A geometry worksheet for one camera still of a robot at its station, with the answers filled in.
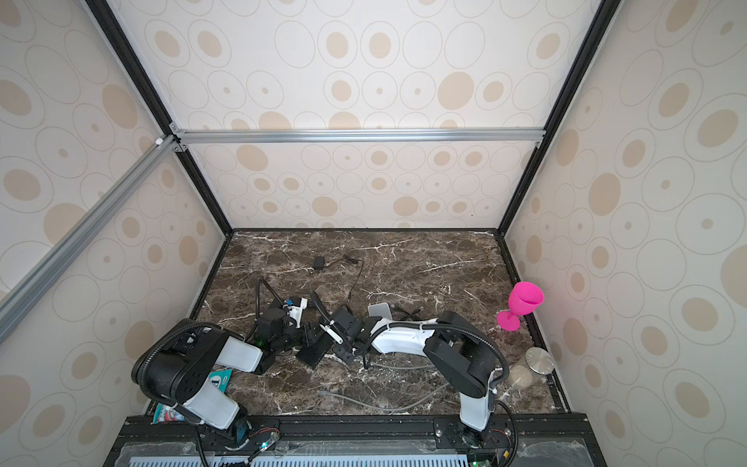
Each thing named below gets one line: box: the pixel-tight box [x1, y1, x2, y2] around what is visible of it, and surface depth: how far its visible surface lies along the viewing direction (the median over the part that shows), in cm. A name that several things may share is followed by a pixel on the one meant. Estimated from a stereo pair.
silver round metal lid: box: [525, 346, 557, 376], surface depth 73 cm
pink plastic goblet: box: [496, 281, 545, 332], surface depth 86 cm
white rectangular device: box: [367, 301, 393, 321], surface depth 97 cm
